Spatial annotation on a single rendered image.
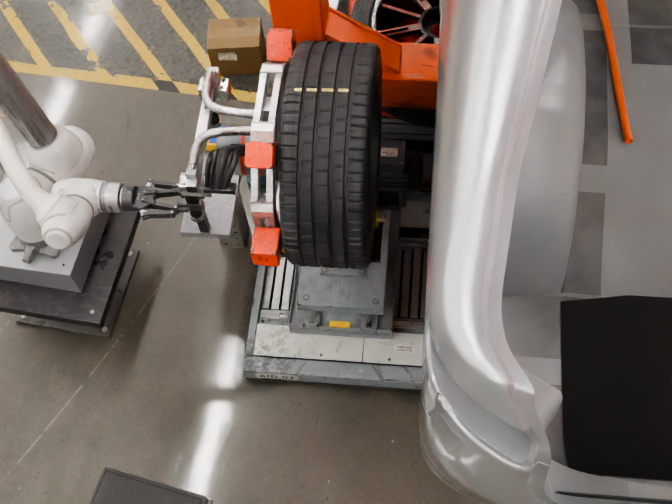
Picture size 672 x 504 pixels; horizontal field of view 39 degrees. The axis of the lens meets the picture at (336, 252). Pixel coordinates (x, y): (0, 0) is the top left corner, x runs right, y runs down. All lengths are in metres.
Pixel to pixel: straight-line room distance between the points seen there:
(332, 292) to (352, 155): 0.91
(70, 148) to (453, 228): 1.75
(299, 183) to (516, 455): 1.01
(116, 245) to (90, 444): 0.70
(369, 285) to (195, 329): 0.69
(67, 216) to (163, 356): 0.96
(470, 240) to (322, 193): 0.85
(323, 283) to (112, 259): 0.74
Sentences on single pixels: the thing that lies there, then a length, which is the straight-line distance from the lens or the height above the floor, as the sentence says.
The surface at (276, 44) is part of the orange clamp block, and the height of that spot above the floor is 1.10.
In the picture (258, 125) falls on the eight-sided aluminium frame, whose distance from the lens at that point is 2.58.
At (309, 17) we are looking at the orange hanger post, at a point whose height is 0.96.
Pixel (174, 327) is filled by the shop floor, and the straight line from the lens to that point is 3.58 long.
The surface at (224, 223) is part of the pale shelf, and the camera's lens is 3.22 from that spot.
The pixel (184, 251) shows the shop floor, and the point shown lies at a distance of 3.71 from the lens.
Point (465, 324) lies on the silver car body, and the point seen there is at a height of 1.64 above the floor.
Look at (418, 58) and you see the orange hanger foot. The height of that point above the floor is 0.68.
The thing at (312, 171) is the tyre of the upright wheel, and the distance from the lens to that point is 2.52.
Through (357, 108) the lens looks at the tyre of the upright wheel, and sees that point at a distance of 2.52.
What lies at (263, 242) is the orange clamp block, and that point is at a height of 0.88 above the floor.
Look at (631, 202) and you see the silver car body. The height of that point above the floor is 0.98.
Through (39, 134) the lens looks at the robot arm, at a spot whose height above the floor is 0.77.
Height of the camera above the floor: 3.19
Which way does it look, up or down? 61 degrees down
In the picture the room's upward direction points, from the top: 7 degrees counter-clockwise
